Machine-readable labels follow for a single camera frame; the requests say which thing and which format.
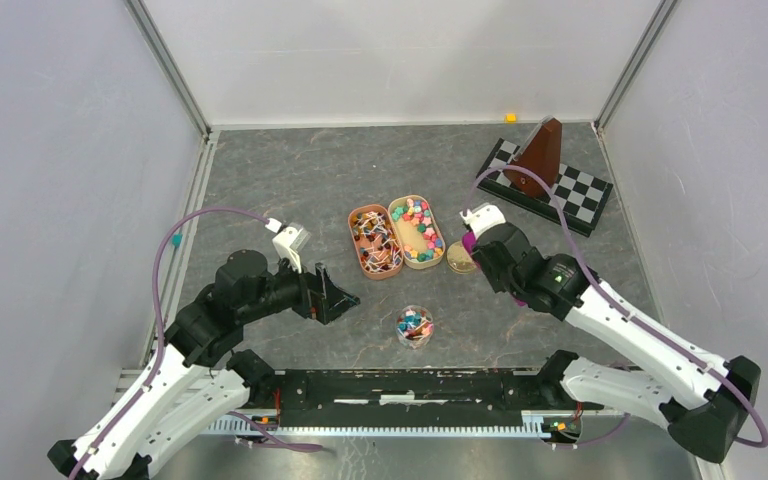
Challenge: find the black white chessboard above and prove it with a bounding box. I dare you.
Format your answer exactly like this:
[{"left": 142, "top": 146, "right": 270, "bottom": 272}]
[{"left": 473, "top": 137, "right": 615, "bottom": 238}]

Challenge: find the beige tray of star candies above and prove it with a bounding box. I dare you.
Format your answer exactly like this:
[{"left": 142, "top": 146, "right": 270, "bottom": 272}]
[{"left": 388, "top": 195, "right": 447, "bottom": 270}]

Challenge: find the magenta plastic scoop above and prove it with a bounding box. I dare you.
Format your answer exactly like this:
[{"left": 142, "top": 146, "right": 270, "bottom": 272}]
[{"left": 461, "top": 231, "right": 476, "bottom": 255}]

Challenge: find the orange tray of lollipops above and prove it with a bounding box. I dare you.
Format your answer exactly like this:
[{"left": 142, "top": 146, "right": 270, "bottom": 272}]
[{"left": 348, "top": 204, "right": 404, "bottom": 280}]

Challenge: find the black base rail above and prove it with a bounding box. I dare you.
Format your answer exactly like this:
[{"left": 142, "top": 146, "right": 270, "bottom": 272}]
[{"left": 242, "top": 368, "right": 580, "bottom": 427}]

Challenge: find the clear round plastic jar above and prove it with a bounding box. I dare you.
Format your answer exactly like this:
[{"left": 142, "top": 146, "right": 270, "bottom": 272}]
[{"left": 395, "top": 305, "right": 435, "bottom": 349}]

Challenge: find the gold round lid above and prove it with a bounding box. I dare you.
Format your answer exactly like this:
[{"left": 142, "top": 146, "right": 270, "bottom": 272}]
[{"left": 446, "top": 241, "right": 478, "bottom": 274}]

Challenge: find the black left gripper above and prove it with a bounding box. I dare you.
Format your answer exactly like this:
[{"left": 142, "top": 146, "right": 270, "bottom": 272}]
[{"left": 241, "top": 248, "right": 360, "bottom": 323}]

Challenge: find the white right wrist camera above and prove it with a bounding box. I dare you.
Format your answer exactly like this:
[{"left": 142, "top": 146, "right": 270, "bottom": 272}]
[{"left": 460, "top": 203, "right": 506, "bottom": 239}]

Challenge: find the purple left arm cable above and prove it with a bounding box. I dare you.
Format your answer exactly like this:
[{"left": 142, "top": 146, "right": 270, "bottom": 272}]
[{"left": 65, "top": 206, "right": 283, "bottom": 480}]

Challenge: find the brown wooden metronome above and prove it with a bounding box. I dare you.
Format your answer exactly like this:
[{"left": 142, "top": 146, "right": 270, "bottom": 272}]
[{"left": 504, "top": 116, "right": 563, "bottom": 198}]

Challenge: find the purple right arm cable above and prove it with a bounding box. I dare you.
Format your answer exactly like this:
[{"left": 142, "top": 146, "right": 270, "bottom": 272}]
[{"left": 466, "top": 165, "right": 768, "bottom": 450}]

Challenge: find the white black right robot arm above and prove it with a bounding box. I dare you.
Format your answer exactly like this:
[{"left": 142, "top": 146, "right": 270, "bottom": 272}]
[{"left": 463, "top": 216, "right": 768, "bottom": 463}]

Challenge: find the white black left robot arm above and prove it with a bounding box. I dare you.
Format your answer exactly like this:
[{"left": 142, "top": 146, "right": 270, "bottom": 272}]
[{"left": 47, "top": 250, "right": 360, "bottom": 479}]

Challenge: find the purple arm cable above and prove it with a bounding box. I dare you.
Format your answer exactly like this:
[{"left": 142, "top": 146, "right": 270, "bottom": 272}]
[
  {"left": 65, "top": 206, "right": 283, "bottom": 480},
  {"left": 466, "top": 165, "right": 768, "bottom": 450}
]

